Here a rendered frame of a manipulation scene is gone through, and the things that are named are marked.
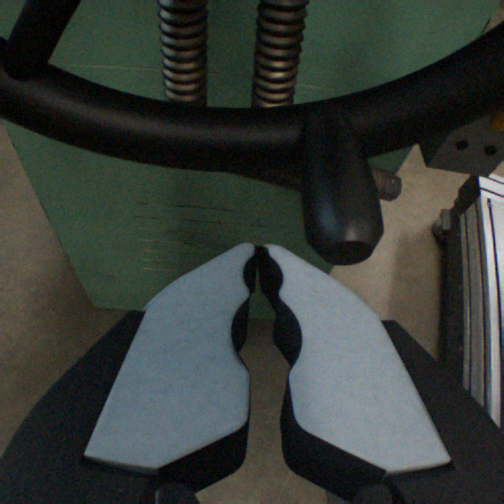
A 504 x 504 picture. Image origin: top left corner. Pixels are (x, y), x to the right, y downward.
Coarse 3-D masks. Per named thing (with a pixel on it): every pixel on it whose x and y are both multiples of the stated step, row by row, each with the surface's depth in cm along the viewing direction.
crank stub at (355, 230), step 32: (320, 128) 13; (352, 128) 13; (320, 160) 12; (352, 160) 12; (320, 192) 12; (352, 192) 11; (320, 224) 11; (352, 224) 11; (320, 256) 12; (352, 256) 12
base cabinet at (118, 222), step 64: (0, 0) 26; (128, 0) 27; (256, 0) 27; (320, 0) 27; (384, 0) 27; (448, 0) 26; (64, 64) 32; (128, 64) 32; (320, 64) 32; (384, 64) 32; (64, 192) 47; (128, 192) 47; (192, 192) 47; (256, 192) 47; (128, 256) 61; (192, 256) 61
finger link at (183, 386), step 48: (192, 288) 10; (240, 288) 10; (144, 336) 8; (192, 336) 8; (240, 336) 10; (144, 384) 7; (192, 384) 7; (240, 384) 7; (96, 432) 6; (144, 432) 6; (192, 432) 6; (240, 432) 7; (192, 480) 7
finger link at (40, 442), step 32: (128, 320) 9; (96, 352) 8; (64, 384) 7; (96, 384) 7; (32, 416) 6; (64, 416) 6; (96, 416) 7; (32, 448) 6; (64, 448) 6; (0, 480) 5; (32, 480) 5; (64, 480) 5; (96, 480) 5; (128, 480) 6
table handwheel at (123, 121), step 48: (48, 0) 10; (0, 48) 12; (48, 48) 12; (480, 48) 12; (0, 96) 13; (48, 96) 13; (96, 96) 14; (384, 96) 14; (432, 96) 13; (480, 96) 13; (96, 144) 15; (144, 144) 15; (192, 144) 15; (240, 144) 16; (288, 144) 15; (384, 144) 15
